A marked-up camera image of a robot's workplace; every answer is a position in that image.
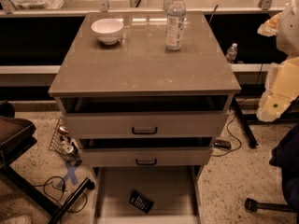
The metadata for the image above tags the wire basket with items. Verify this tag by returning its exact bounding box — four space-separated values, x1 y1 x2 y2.
49 119 80 161

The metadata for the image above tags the top drawer with handle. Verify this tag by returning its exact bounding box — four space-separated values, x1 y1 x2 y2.
62 112 228 139

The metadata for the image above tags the dark office chair right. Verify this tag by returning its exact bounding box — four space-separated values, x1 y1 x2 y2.
244 123 299 224

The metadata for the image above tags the open bottom drawer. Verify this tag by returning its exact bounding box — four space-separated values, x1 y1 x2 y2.
90 166 202 224

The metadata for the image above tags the small water bottle behind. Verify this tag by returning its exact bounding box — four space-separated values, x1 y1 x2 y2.
225 43 237 63

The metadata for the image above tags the black chair on left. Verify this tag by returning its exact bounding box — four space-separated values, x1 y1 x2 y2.
0 101 59 217

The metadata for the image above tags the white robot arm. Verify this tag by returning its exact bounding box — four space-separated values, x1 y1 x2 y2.
256 0 299 122

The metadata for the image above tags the drawer with handle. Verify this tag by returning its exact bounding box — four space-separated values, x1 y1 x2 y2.
79 147 211 167
62 112 228 139

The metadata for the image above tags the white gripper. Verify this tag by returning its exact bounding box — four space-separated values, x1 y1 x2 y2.
256 57 299 122

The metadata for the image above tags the white ceramic bowl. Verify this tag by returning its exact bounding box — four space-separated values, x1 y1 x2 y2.
91 19 123 45

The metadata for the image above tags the black cable on floor right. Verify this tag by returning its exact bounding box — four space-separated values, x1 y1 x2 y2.
212 110 243 158

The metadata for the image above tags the black power adapter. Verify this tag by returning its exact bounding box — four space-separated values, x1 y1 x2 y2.
214 140 231 150

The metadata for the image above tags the black cable on floor left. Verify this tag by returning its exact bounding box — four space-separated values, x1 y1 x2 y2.
34 175 89 214

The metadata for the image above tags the blue tape cross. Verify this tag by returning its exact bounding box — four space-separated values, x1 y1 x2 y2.
57 160 81 188

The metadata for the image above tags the clear water bottle on counter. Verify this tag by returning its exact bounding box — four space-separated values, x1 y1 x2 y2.
165 0 186 50

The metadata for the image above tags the grey drawer cabinet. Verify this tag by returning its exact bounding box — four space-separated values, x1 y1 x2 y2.
48 10 242 224

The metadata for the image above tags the black cable on floor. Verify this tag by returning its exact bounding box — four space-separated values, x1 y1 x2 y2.
34 175 89 214
212 110 243 158

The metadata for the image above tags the black table leg right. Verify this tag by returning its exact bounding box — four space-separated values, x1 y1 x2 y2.
232 98 258 148

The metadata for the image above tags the black stand leg left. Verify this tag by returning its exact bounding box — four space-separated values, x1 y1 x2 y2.
48 178 95 224

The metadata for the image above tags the middle drawer with handle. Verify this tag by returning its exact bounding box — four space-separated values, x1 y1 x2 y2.
79 147 211 167

